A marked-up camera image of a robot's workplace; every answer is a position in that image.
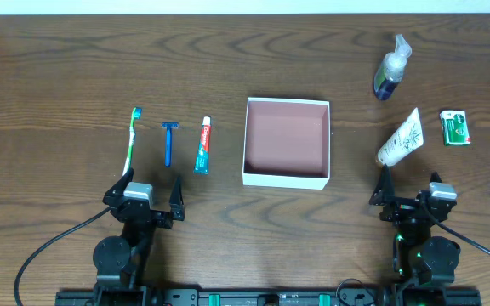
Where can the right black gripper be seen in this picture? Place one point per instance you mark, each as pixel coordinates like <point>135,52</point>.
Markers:
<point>408,207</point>

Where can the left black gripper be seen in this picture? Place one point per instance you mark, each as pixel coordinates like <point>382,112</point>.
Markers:
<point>144,212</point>

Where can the Colgate toothpaste tube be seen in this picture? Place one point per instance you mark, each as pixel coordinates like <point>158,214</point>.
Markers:
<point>201,164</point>

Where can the green Dettol soap box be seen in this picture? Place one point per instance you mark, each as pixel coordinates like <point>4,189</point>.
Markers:
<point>454,127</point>

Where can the blue disposable razor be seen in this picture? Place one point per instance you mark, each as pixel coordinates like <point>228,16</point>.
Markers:
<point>169,127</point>

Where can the green white toothbrush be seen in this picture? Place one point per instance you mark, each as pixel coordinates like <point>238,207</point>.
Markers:
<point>135,115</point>

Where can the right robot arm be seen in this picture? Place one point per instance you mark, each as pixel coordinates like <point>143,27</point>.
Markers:
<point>425,263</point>

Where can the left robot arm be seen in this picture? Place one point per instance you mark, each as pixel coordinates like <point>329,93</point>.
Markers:
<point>120,260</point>

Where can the white leaf-print lotion tube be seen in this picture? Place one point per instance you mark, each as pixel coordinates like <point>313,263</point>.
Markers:
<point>407,138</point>

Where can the clear pump soap bottle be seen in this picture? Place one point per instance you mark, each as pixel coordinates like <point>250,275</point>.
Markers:
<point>391,70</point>

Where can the white box with pink interior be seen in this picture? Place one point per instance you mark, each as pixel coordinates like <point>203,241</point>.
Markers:
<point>287,143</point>

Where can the black mounting rail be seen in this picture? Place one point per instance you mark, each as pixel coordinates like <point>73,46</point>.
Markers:
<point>345,295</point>

